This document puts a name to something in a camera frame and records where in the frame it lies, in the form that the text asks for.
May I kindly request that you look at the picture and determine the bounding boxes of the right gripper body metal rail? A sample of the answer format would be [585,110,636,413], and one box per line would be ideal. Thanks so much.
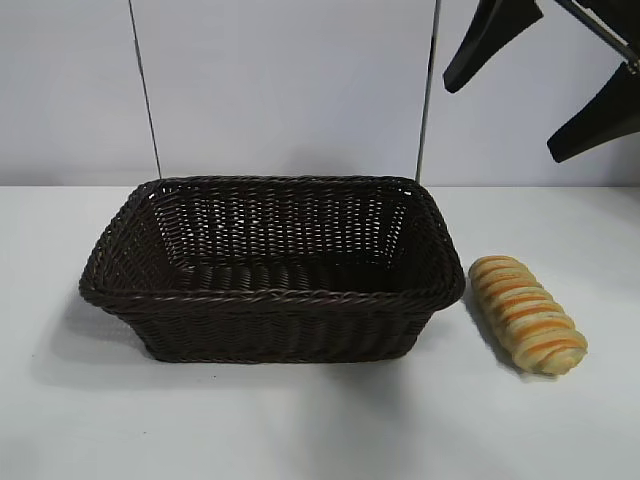
[552,0,629,64]

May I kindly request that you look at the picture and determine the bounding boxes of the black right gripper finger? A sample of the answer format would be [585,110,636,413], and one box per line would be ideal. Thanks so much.
[443,0,545,94]
[546,62,640,164]

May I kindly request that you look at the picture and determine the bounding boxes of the long striped bread loaf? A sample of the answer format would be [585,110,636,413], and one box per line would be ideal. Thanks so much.
[467,254,589,377]

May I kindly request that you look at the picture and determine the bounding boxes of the dark brown wicker basket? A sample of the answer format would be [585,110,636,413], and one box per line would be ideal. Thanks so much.
[78,174,467,365]

